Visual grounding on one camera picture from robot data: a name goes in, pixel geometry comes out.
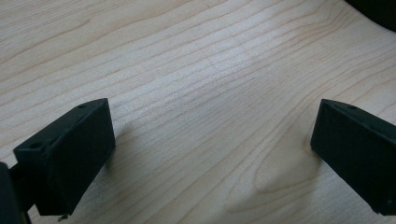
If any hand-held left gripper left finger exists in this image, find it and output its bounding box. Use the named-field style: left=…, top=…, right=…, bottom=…
left=13, top=98, right=117, bottom=217

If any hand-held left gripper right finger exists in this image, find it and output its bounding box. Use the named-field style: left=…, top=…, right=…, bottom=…
left=310, top=98, right=396, bottom=217

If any dark brown divided box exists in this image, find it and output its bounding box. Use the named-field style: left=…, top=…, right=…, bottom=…
left=344, top=0, right=396, bottom=33

